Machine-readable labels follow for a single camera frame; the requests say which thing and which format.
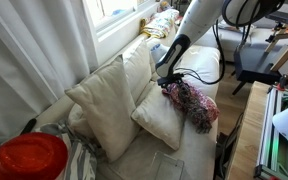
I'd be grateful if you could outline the red hard hat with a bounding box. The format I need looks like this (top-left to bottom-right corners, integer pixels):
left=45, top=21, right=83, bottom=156
left=0, top=132, right=69, bottom=180

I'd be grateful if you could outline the white curtain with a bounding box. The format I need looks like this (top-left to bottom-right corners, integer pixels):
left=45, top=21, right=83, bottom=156
left=0, top=0, right=100, bottom=168

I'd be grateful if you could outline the white pillow blue print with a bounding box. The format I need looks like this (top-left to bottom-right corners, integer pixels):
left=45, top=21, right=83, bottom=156
left=149, top=37, right=170, bottom=64

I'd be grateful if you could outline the light wooden table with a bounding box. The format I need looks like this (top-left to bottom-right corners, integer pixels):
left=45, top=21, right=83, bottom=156
left=225, top=80, right=272, bottom=180

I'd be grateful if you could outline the grey white striped cloth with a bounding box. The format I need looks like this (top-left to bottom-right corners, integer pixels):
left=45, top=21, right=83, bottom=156
left=33, top=121, right=98, bottom=180

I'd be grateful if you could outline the black low table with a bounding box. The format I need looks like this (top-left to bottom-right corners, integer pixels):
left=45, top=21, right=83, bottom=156
left=233, top=43, right=287, bottom=96

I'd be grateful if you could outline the black camera on stand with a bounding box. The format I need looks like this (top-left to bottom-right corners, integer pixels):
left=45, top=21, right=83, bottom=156
left=265, top=10, right=288, bottom=26

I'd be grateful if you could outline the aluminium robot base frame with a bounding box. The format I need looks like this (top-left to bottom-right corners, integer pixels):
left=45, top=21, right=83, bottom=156
left=253, top=84, right=288, bottom=180

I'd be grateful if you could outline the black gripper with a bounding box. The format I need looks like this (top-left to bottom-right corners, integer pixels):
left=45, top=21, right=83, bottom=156
left=157, top=73, right=185, bottom=88

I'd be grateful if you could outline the white framed window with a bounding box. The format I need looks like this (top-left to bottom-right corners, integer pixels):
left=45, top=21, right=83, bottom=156
left=82, top=0, right=158, bottom=38

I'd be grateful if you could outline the black remote control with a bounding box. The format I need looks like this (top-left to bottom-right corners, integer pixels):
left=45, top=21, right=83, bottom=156
left=20, top=118, right=38, bottom=136

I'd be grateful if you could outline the red patterned fringed blanket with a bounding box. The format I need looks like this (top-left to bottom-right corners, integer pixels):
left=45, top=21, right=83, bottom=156
left=162, top=81, right=221, bottom=134

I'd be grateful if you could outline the wooden camera stand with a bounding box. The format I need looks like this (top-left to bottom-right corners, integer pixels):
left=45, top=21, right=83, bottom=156
left=270, top=24, right=288, bottom=73

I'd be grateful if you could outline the beige flanged throw pillow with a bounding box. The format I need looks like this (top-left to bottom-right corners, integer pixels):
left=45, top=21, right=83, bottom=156
left=64, top=54, right=142, bottom=163
left=130, top=81, right=187, bottom=151

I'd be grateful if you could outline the white rounded plastic object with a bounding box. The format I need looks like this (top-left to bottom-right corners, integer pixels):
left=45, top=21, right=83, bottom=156
left=272, top=96, right=288, bottom=139

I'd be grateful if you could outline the beige fabric couch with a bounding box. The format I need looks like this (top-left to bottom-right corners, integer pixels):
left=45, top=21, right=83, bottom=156
left=30, top=28, right=222, bottom=180

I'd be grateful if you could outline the grey background sofa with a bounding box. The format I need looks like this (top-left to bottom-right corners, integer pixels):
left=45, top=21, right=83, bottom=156
left=197, top=19, right=288, bottom=63

